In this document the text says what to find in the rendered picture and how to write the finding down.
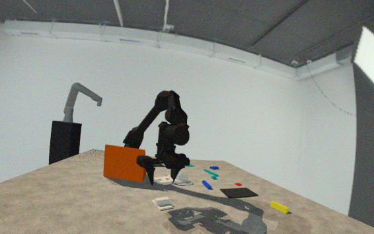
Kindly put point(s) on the yellow rectangular bar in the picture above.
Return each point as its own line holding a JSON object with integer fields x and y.
{"x": 279, "y": 207}

